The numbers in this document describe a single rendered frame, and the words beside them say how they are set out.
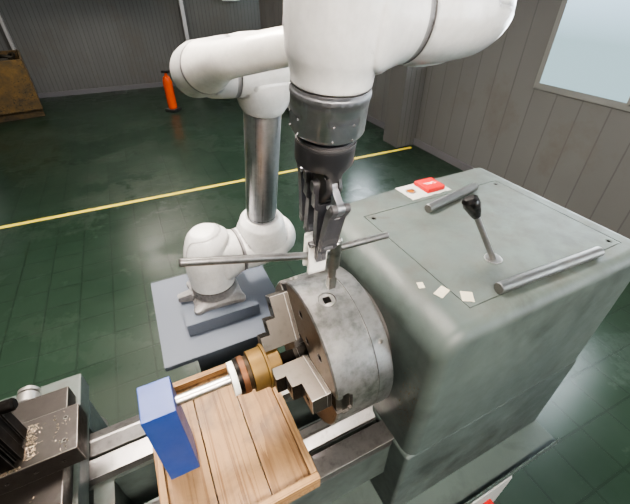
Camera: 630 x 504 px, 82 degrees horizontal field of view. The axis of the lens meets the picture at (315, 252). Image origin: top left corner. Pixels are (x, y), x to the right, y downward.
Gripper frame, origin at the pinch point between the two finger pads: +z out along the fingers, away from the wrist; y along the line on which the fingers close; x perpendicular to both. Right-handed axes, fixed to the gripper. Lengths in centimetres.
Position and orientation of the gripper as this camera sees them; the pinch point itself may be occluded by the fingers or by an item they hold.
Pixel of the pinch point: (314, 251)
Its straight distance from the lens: 57.5
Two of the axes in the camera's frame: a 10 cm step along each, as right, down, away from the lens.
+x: 9.2, -2.3, 3.1
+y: 3.8, 6.7, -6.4
